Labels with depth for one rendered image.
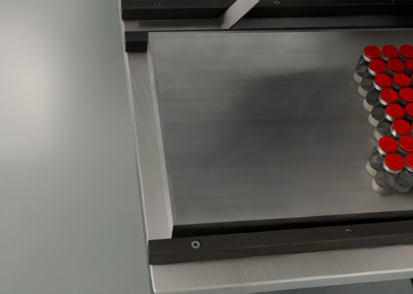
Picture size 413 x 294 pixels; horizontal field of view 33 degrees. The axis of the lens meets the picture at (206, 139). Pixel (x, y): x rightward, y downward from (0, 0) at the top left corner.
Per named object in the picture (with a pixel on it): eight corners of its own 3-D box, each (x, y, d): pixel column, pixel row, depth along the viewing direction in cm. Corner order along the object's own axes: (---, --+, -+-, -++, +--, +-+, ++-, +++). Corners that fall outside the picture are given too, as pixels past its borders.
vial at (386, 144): (381, 160, 78) (394, 135, 75) (387, 176, 77) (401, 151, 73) (362, 161, 78) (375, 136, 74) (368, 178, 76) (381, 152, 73)
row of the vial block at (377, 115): (367, 71, 87) (378, 44, 83) (413, 192, 76) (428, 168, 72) (350, 71, 86) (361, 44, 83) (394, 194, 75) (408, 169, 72)
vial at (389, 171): (387, 177, 77) (401, 152, 73) (393, 194, 75) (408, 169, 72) (368, 178, 76) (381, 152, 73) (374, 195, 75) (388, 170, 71)
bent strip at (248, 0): (247, 20, 90) (255, -16, 85) (252, 36, 88) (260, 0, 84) (137, 23, 88) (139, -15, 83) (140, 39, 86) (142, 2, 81)
